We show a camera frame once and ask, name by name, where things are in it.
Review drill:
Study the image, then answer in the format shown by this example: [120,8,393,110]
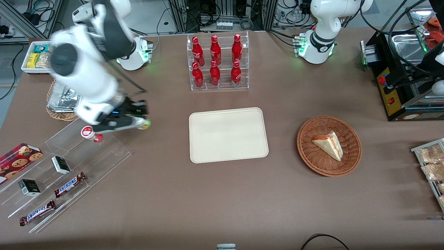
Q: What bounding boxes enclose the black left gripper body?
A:
[418,42,444,79]

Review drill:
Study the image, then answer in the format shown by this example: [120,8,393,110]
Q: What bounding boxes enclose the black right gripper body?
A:
[102,99,134,127]

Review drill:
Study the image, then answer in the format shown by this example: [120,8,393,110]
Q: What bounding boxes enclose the green lid yogurt cup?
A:
[129,117,152,131]

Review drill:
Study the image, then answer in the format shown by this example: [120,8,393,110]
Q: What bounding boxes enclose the steel tray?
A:
[391,33,428,66]

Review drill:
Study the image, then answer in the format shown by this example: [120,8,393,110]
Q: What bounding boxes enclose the beige plastic tray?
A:
[188,107,270,164]

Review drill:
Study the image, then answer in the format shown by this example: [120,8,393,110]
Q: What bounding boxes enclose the black machine with yellow label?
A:
[360,31,444,122]

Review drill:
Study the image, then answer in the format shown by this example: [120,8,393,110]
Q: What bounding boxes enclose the red lid yogurt cup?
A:
[80,125,104,143]

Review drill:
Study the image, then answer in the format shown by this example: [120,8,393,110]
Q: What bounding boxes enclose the clear acrylic stepped display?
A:
[0,118,132,234]

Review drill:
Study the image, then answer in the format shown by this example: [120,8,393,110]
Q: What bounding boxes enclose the silver foil package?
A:
[48,86,82,114]

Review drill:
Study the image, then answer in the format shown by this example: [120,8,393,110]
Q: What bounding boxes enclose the wicker basket with foil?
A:
[46,79,81,122]

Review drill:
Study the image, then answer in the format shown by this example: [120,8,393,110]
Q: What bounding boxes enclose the red cola bottle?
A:
[191,61,204,89]
[231,33,243,64]
[209,60,221,87]
[210,34,222,66]
[191,36,205,67]
[230,60,242,88]

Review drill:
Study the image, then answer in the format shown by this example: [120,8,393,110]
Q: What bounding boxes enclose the small black box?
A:
[18,179,41,197]
[51,156,71,175]

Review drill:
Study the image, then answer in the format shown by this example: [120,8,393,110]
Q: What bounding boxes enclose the snickers bar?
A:
[19,200,57,227]
[54,172,87,199]

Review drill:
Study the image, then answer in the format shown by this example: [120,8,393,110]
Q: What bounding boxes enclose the clear rice cracker bag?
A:
[36,52,52,68]

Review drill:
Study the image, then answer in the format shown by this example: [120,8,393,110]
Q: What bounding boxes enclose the yellow snack packet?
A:
[27,52,41,69]

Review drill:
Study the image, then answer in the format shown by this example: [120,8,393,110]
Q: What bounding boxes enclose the triangular sandwich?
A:
[311,131,344,162]

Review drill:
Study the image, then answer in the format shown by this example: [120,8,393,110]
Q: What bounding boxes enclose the clear acrylic bottle rack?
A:
[186,31,250,92]

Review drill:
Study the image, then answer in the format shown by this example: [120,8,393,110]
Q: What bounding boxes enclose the white snack box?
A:
[21,41,57,75]

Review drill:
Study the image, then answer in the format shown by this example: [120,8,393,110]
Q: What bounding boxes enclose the red cookie box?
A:
[0,143,43,185]

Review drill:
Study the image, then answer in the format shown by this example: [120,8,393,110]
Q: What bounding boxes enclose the round brown wicker basket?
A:
[297,115,362,177]

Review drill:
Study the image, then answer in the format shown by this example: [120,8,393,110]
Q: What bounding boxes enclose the black floor cable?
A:
[300,234,351,250]

